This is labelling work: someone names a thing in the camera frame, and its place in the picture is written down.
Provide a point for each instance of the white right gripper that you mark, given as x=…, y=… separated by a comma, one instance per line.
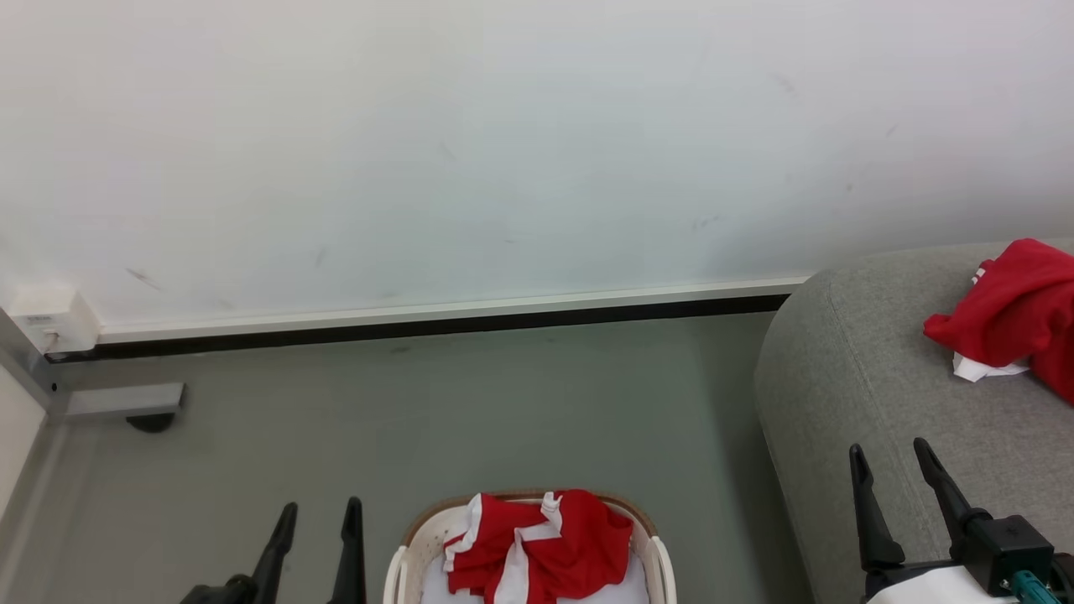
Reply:
x=956, y=585

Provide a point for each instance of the white wall junction box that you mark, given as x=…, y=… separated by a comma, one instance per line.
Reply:
x=52, y=323

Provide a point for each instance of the red and white garment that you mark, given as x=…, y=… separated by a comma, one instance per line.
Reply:
x=554, y=545

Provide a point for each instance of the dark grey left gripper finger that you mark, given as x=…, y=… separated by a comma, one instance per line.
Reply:
x=351, y=554
x=273, y=554

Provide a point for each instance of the red garment with white trim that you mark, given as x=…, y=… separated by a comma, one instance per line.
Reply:
x=1019, y=310

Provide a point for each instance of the grey fabric sofa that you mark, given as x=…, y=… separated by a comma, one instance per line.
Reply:
x=873, y=377

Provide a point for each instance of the white and black baseboard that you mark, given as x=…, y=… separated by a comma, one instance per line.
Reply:
x=436, y=317

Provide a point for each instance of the white plastic laundry basket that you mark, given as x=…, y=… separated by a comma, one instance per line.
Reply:
x=654, y=562

